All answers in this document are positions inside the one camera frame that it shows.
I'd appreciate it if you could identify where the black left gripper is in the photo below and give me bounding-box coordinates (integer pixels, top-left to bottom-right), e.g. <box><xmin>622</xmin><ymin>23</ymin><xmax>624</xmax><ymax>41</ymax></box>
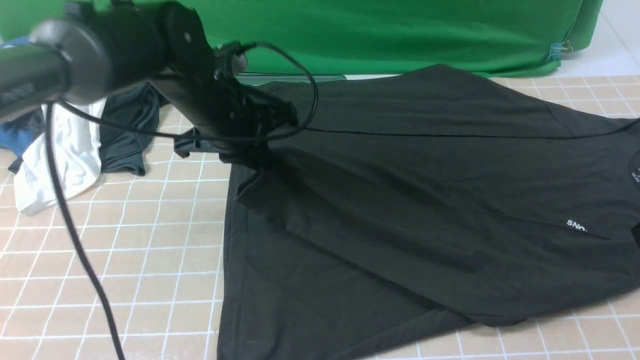
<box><xmin>151</xmin><ymin>5</ymin><xmax>300</xmax><ymax>158</ymax></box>

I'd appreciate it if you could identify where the dark gray long-sleeve shirt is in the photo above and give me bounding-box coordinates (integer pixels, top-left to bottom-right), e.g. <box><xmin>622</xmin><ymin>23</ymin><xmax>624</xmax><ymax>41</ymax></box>
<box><xmin>216</xmin><ymin>64</ymin><xmax>640</xmax><ymax>360</ymax></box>

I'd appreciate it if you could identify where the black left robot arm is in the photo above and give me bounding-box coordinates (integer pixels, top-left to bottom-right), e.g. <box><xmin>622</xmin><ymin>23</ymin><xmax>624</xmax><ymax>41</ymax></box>
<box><xmin>1</xmin><ymin>0</ymin><xmax>318</xmax><ymax>158</ymax></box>

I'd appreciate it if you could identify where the white shirt in pile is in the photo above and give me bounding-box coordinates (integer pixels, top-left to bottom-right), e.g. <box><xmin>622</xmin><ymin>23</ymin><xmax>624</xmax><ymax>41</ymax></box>
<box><xmin>13</xmin><ymin>104</ymin><xmax>102</xmax><ymax>215</ymax></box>

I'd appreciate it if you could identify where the dark gray garment in pile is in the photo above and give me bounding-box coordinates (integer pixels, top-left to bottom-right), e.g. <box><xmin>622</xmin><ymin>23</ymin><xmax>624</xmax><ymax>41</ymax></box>
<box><xmin>9</xmin><ymin>82</ymin><xmax>170</xmax><ymax>177</ymax></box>

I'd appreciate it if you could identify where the gray metal bar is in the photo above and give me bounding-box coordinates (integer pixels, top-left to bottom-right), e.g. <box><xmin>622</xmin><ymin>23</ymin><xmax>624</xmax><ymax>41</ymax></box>
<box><xmin>236</xmin><ymin>74</ymin><xmax>346</xmax><ymax>86</ymax></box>

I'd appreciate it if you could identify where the beige grid-pattern table mat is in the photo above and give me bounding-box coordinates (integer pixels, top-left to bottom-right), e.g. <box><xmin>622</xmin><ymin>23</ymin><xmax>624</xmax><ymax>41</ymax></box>
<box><xmin>0</xmin><ymin>75</ymin><xmax>640</xmax><ymax>360</ymax></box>

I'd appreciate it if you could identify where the green backdrop cloth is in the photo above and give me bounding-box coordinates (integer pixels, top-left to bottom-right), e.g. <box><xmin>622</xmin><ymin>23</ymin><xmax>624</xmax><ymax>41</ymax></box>
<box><xmin>0</xmin><ymin>0</ymin><xmax>604</xmax><ymax>80</ymax></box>

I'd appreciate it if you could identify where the blue garment in pile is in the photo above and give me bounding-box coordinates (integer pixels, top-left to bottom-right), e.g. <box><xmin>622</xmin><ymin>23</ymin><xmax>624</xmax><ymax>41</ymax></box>
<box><xmin>0</xmin><ymin>35</ymin><xmax>43</xmax><ymax>159</ymax></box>

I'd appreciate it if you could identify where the blue binder clip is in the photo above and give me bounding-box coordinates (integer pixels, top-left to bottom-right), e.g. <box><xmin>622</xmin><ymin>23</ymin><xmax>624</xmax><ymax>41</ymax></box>
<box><xmin>547</xmin><ymin>41</ymin><xmax>574</xmax><ymax>62</ymax></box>

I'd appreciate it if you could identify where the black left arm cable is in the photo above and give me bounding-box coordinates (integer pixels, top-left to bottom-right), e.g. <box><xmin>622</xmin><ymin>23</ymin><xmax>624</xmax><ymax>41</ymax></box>
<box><xmin>44</xmin><ymin>41</ymin><xmax>319</xmax><ymax>360</ymax></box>

